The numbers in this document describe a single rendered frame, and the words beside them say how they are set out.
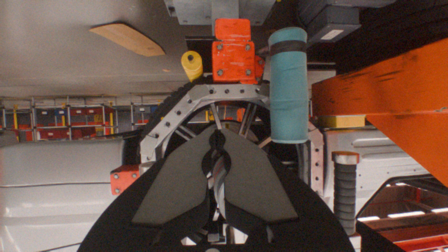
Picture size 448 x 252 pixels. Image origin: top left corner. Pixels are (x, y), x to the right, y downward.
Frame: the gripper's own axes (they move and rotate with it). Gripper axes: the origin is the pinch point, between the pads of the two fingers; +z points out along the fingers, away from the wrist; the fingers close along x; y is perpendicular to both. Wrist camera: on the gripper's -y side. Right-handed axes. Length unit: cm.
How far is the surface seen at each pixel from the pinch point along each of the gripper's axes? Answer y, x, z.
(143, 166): 11.2, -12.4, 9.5
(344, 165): 14.2, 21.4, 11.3
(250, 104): 15.1, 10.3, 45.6
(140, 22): -17, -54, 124
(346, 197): 19.2, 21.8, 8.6
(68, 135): 188, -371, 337
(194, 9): -17, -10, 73
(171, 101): 11.9, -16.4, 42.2
